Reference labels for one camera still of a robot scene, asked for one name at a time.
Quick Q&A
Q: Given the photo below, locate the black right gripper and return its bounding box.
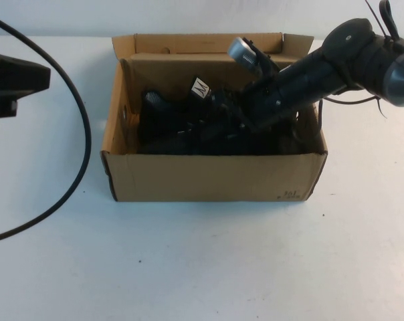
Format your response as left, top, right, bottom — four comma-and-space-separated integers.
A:
235, 65, 292, 133

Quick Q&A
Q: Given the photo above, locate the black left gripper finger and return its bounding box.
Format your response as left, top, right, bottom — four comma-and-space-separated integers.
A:
0, 95, 19, 119
0, 49, 52, 100

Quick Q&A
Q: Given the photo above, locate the black sneaker with long lace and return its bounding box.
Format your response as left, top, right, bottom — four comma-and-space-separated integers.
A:
148, 110, 312, 156

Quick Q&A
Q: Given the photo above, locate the brown cardboard shoe box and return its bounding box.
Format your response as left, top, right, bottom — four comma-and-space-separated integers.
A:
100, 32, 328, 203

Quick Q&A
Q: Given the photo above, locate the black sneaker with white label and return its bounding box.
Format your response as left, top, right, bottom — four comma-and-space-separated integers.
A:
138, 76, 256, 155

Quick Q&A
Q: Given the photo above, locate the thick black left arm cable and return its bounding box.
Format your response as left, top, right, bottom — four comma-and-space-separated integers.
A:
0, 12, 92, 243

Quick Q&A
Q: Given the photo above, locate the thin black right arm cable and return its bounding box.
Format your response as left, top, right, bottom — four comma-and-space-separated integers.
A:
317, 0, 402, 134

